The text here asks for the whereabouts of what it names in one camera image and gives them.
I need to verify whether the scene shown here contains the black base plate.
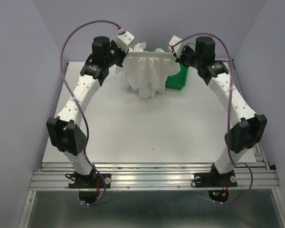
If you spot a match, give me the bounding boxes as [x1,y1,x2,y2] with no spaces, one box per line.
[191,171,238,188]
[65,172,112,189]

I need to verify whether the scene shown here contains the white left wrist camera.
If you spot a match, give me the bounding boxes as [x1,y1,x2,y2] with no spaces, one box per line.
[115,29,135,51]

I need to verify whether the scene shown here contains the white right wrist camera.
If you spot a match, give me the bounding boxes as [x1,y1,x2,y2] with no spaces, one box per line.
[169,36,186,58]

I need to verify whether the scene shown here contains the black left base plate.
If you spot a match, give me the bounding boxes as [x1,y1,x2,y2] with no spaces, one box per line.
[65,172,112,189]

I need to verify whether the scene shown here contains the white skirt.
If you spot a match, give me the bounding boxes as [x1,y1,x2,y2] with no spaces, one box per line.
[115,42,181,98]

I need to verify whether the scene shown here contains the green plastic bin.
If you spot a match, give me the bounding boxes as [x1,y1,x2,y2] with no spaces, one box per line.
[151,57,188,92]

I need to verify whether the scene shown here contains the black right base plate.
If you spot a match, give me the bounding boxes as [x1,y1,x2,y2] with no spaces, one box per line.
[191,171,238,188]

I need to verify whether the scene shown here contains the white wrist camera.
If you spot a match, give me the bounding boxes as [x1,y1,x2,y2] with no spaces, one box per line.
[115,29,135,51]
[169,36,186,58]

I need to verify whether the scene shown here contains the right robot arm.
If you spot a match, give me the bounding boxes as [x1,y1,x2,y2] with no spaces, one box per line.
[169,34,267,185]

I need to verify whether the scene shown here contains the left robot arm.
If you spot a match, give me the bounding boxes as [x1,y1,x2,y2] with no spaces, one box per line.
[47,32,134,187]

